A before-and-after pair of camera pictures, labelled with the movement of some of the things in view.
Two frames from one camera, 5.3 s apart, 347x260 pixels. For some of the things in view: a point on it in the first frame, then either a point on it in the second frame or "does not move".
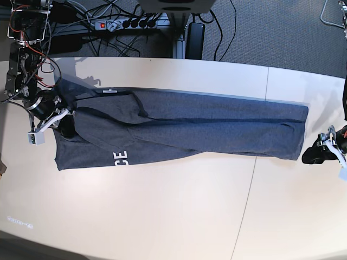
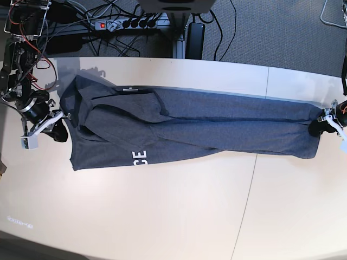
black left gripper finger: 66,126 -> 58,131
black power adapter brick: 195,41 does not move
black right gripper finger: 318,153 -> 315,128
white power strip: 113,25 does not move
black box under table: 65,43 does not move
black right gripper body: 341,139 -> 340,114
